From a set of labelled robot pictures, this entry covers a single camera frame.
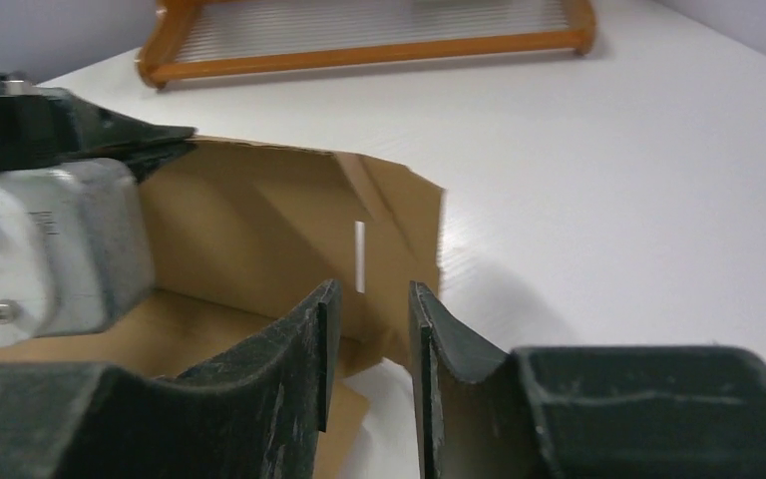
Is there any orange wooden rack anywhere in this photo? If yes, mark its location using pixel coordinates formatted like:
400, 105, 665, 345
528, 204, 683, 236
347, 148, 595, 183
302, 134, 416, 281
136, 0, 597, 90

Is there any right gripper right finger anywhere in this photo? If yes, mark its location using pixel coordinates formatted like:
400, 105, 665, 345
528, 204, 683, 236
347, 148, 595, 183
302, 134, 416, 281
409, 281, 766, 478

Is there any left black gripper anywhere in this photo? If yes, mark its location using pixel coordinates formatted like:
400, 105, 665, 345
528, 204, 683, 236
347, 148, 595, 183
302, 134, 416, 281
0, 88, 197, 183

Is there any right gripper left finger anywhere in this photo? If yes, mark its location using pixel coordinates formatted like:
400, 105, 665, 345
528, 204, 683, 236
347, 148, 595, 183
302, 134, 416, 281
0, 279, 342, 478

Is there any brown cardboard box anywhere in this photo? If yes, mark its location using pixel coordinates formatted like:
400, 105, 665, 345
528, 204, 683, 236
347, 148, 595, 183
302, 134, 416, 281
0, 138, 443, 478

